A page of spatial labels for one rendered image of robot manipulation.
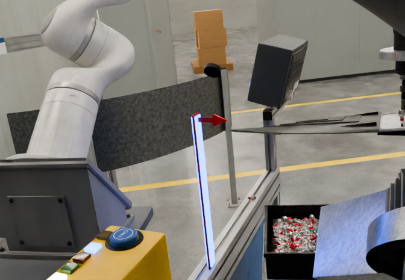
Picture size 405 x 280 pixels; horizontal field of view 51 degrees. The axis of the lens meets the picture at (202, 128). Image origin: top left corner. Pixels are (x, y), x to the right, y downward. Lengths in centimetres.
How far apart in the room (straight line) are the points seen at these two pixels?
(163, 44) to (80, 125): 396
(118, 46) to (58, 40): 14
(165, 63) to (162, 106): 246
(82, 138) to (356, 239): 56
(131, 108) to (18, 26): 71
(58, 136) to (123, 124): 147
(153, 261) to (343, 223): 33
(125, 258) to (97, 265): 4
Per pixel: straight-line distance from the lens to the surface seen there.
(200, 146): 80
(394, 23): 60
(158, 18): 482
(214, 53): 871
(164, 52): 485
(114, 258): 60
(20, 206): 90
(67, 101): 93
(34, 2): 253
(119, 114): 233
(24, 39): 245
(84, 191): 82
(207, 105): 265
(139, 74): 662
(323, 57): 700
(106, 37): 106
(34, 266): 92
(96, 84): 98
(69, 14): 103
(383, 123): 70
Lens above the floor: 139
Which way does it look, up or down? 17 degrees down
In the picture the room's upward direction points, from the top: 6 degrees counter-clockwise
